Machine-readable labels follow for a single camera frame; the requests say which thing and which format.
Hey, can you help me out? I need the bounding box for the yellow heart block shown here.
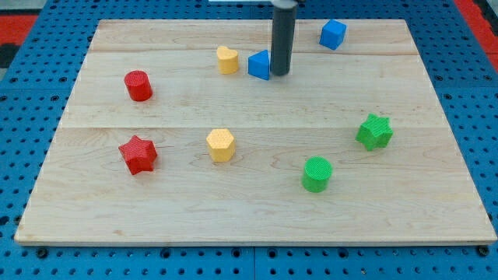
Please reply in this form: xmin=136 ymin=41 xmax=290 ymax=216
xmin=216 ymin=46 xmax=239 ymax=75

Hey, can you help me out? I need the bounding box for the blue triangle block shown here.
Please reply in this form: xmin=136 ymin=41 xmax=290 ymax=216
xmin=248 ymin=50 xmax=270 ymax=80

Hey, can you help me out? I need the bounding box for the yellow hexagon block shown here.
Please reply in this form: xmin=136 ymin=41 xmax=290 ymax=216
xmin=206 ymin=128 xmax=236 ymax=163

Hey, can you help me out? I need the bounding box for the light wooden board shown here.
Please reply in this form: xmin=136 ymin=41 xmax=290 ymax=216
xmin=15 ymin=19 xmax=496 ymax=247

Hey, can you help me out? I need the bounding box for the green cylinder block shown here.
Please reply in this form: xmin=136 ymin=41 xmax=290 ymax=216
xmin=301 ymin=156 xmax=333 ymax=193

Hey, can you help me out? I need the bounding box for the red star block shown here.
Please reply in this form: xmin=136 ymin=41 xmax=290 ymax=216
xmin=118 ymin=135 xmax=157 ymax=175

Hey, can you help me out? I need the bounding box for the red cylinder block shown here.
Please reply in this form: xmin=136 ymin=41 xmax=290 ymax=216
xmin=124 ymin=70 xmax=153 ymax=102

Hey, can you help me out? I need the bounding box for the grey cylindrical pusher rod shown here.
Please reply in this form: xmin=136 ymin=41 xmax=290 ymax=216
xmin=270 ymin=0 xmax=297 ymax=76

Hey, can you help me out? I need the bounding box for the green star block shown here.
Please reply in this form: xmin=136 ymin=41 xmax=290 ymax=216
xmin=355 ymin=114 xmax=394 ymax=151

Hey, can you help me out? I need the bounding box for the blue cube block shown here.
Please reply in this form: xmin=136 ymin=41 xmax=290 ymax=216
xmin=319 ymin=19 xmax=347 ymax=50

